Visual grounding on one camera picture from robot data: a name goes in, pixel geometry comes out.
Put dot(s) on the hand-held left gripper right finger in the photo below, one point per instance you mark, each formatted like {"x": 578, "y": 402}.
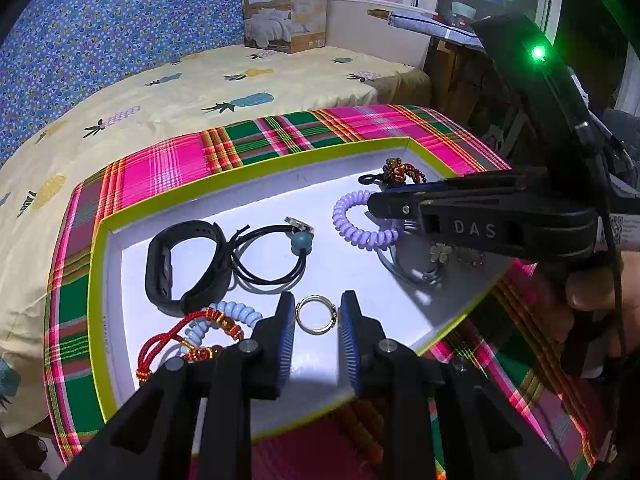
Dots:
{"x": 349, "y": 330}

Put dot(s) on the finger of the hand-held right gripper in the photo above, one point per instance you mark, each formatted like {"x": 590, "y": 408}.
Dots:
{"x": 475, "y": 182}
{"x": 500, "y": 230}

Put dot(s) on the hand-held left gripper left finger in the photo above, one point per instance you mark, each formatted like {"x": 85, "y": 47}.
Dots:
{"x": 286, "y": 330}

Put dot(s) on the yellow-green shallow box tray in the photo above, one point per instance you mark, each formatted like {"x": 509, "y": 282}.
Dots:
{"x": 280, "y": 190}

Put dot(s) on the person's right hand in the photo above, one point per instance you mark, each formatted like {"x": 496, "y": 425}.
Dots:
{"x": 592, "y": 290}

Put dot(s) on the dark wooden cabinet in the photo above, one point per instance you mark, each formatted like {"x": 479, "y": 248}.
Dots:
{"x": 465, "y": 90}

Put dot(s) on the teal white container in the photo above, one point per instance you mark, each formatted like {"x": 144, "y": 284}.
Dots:
{"x": 462, "y": 12}

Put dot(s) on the blue white ironing board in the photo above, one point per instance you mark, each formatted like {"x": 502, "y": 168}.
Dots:
{"x": 425, "y": 22}

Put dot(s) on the black wristband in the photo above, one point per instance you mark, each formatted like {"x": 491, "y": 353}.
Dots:
{"x": 155, "y": 270}

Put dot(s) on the pink green plaid cloth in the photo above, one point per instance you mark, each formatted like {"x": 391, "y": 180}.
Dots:
{"x": 165, "y": 170}

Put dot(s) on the cardboard quilt box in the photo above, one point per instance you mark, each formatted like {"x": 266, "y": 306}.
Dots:
{"x": 300, "y": 10}

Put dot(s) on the yellow pineapple bedsheet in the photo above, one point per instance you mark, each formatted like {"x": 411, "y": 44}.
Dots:
{"x": 175, "y": 90}

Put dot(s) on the blue floral mattress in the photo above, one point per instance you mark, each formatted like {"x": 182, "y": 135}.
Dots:
{"x": 100, "y": 20}

